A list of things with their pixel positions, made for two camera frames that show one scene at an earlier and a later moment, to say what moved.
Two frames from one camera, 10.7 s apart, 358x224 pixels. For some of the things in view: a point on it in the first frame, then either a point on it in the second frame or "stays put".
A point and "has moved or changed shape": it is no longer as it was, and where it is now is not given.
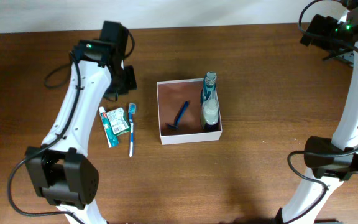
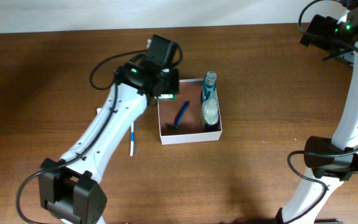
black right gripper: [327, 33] stays put
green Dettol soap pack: [118, 121] has moved or changed shape
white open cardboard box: [179, 103] stays put
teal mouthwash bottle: [209, 84] stays put
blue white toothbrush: [132, 111] stays put
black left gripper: [131, 83] -> [174, 84]
